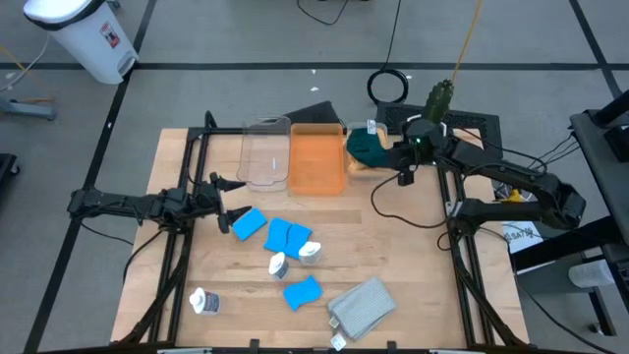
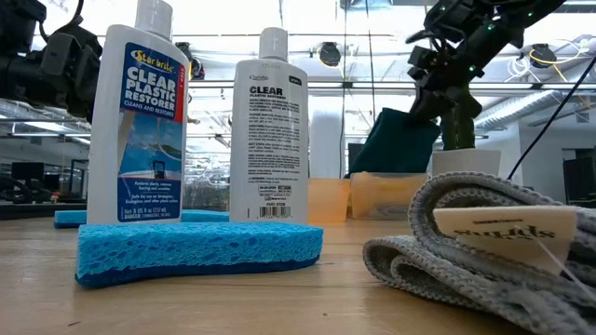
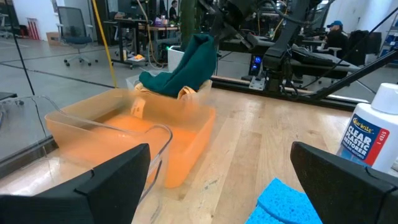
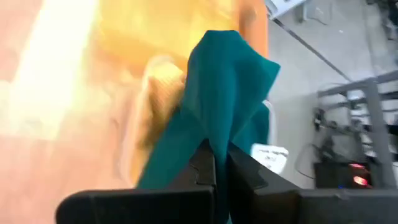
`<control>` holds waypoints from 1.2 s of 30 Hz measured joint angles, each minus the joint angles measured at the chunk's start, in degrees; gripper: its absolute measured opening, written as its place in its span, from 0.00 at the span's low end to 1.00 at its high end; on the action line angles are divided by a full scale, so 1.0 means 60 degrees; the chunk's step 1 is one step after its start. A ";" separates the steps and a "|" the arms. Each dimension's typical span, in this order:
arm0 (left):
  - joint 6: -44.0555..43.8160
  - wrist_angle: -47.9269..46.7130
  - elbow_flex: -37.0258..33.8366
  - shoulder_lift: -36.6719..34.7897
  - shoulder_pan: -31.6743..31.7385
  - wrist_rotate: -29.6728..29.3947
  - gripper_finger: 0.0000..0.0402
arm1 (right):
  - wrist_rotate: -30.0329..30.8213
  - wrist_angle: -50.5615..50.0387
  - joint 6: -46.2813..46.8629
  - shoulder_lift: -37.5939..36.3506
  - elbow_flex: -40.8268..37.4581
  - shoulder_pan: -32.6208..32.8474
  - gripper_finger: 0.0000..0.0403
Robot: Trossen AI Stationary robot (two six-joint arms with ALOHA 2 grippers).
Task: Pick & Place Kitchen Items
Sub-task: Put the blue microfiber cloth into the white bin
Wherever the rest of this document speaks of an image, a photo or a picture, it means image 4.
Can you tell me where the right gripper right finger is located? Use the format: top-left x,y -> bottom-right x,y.
226,142 -> 398,224

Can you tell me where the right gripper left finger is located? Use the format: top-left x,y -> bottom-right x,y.
55,139 -> 220,224

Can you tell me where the paper cloth tag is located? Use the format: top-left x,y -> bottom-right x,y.
251,142 -> 289,175

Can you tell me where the orange cloth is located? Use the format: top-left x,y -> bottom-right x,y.
130,55 -> 187,184

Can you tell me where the dark green cloth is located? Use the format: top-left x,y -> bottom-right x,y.
136,29 -> 281,224

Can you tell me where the black floor equipment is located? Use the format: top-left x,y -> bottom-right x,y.
313,160 -> 374,190

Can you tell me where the grey metal cart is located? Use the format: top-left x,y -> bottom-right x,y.
317,70 -> 398,189

